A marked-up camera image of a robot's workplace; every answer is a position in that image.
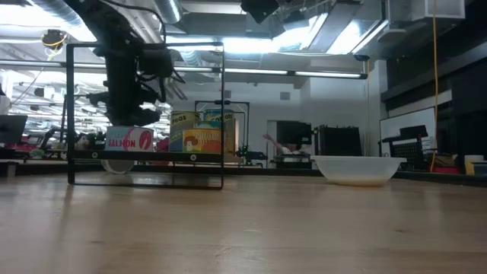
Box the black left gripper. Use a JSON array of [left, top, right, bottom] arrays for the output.
[[86, 41, 161, 128]]

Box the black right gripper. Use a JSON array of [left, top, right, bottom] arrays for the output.
[[240, 0, 282, 24]]

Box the short salmon can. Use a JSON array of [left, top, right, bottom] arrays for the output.
[[105, 126, 154, 153]]

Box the tall peas can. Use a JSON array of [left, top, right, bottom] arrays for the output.
[[169, 110, 202, 132]]

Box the short grey-lidded can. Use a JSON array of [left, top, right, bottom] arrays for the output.
[[101, 159, 135, 176]]

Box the short yellow mushroom can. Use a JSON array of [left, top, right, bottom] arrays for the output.
[[168, 128, 223, 155]]

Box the carrots can grey lid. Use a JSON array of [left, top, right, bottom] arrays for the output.
[[196, 108, 237, 154]]

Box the long tube light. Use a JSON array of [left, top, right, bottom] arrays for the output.
[[224, 67, 369, 80]]

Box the black device green light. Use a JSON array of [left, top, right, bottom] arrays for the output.
[[236, 145, 269, 161]]

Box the black monitor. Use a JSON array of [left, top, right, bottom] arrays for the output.
[[0, 114, 29, 145], [275, 120, 314, 146]]

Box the person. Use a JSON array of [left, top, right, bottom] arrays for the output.
[[261, 132, 307, 156]]

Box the black cart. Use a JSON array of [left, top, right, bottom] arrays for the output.
[[313, 125, 363, 158]]

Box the whiteboard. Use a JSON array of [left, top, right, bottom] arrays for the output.
[[379, 107, 438, 158]]

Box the translucent white plastic bowl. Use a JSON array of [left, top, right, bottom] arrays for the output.
[[310, 155, 408, 188]]

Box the black stand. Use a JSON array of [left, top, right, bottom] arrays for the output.
[[379, 124, 430, 171]]

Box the red box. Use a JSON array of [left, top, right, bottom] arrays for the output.
[[431, 164, 462, 176]]

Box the wooden shelf with black frame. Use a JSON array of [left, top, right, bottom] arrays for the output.
[[65, 42, 251, 190]]

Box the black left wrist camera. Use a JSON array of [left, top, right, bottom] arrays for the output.
[[141, 48, 175, 80]]

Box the silver ventilation duct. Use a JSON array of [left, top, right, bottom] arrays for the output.
[[151, 0, 184, 24]]

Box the black aluminium rig frame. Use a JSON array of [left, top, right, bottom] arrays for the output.
[[0, 161, 487, 188]]

